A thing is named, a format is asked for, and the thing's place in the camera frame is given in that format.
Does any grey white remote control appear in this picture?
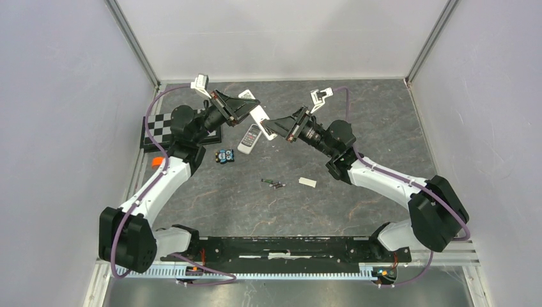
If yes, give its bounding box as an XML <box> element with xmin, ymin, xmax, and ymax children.
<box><xmin>237</xmin><ymin>124</ymin><xmax>262</xmax><ymax>155</ymax></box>

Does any dark AAA battery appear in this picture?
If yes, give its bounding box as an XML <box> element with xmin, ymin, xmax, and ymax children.
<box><xmin>270</xmin><ymin>183</ymin><xmax>286</xmax><ymax>189</ymax></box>

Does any white long remote control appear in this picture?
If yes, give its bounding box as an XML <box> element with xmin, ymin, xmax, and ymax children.
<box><xmin>238</xmin><ymin>90</ymin><xmax>277</xmax><ymax>141</ymax></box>

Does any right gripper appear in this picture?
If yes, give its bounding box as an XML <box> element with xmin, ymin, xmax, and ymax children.
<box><xmin>261</xmin><ymin>106</ymin><xmax>335</xmax><ymax>159</ymax></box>

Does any white slotted cable duct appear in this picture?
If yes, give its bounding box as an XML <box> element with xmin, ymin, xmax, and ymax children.
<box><xmin>127</xmin><ymin>262</ymin><xmax>377</xmax><ymax>281</ymax></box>

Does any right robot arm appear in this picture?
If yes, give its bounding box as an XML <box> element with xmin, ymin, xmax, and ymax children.
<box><xmin>261</xmin><ymin>107</ymin><xmax>470</xmax><ymax>261</ymax></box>

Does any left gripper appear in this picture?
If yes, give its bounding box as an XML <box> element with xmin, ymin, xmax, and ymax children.
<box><xmin>192</xmin><ymin>88</ymin><xmax>261</xmax><ymax>143</ymax></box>

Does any black white checkerboard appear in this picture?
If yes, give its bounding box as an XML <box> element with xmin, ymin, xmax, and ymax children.
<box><xmin>139</xmin><ymin>113</ymin><xmax>222</xmax><ymax>153</ymax></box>

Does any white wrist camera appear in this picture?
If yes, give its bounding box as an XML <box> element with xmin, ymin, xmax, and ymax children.
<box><xmin>310</xmin><ymin>88</ymin><xmax>334</xmax><ymax>114</ymax></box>
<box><xmin>190</xmin><ymin>74</ymin><xmax>211</xmax><ymax>99</ymax></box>

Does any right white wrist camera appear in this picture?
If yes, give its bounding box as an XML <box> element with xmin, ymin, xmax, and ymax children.
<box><xmin>310</xmin><ymin>88</ymin><xmax>334</xmax><ymax>114</ymax></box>

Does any white battery cover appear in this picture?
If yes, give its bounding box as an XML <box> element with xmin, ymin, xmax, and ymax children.
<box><xmin>298</xmin><ymin>177</ymin><xmax>317</xmax><ymax>188</ymax></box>

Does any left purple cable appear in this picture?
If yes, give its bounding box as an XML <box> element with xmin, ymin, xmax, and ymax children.
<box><xmin>110</xmin><ymin>84</ymin><xmax>200</xmax><ymax>279</ymax></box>

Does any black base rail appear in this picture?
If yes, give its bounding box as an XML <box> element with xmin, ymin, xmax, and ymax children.
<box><xmin>182</xmin><ymin>236</ymin><xmax>412</xmax><ymax>274</ymax></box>

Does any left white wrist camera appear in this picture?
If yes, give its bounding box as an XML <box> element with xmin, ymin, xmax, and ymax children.
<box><xmin>190</xmin><ymin>74</ymin><xmax>211</xmax><ymax>99</ymax></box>

